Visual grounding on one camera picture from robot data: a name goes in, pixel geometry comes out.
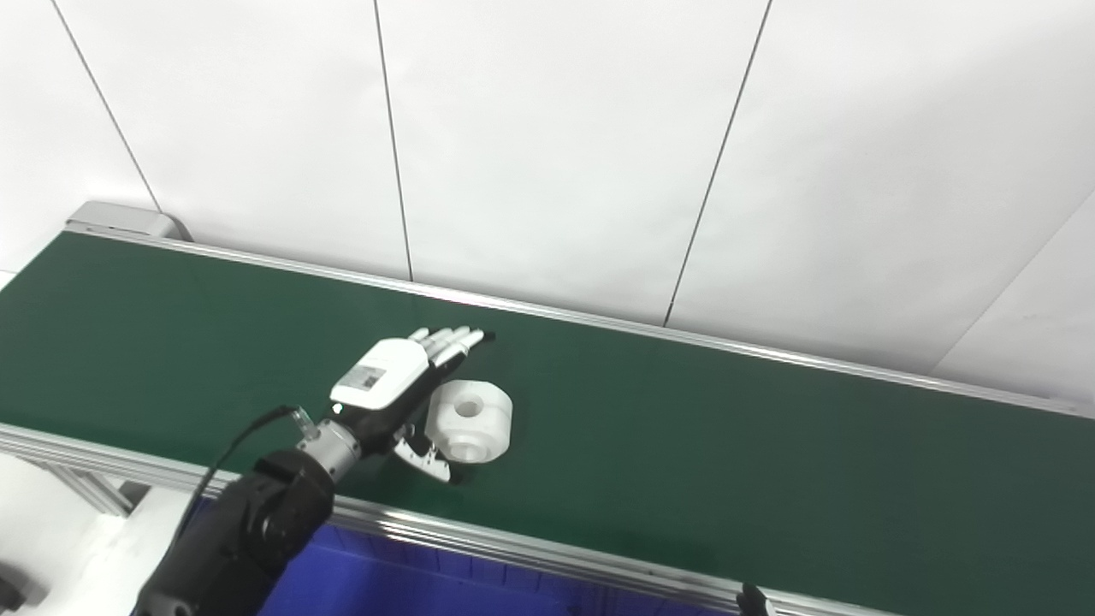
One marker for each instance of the white cylindrical plastic part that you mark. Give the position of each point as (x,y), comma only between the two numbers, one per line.
(472,421)

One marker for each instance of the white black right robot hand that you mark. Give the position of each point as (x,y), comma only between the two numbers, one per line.
(753,601)

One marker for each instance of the aluminium conveyor leg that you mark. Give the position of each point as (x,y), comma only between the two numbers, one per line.
(85,489)

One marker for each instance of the blue plastic bin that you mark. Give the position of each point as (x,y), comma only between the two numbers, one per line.
(411,586)

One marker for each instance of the green conveyor belt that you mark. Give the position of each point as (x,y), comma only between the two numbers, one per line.
(479,535)
(684,445)

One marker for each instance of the grey conveyor end cover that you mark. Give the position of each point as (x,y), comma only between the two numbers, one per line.
(128,221)

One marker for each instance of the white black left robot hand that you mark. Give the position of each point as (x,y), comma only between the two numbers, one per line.
(385,381)

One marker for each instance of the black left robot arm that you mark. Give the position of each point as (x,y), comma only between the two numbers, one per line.
(257,522)

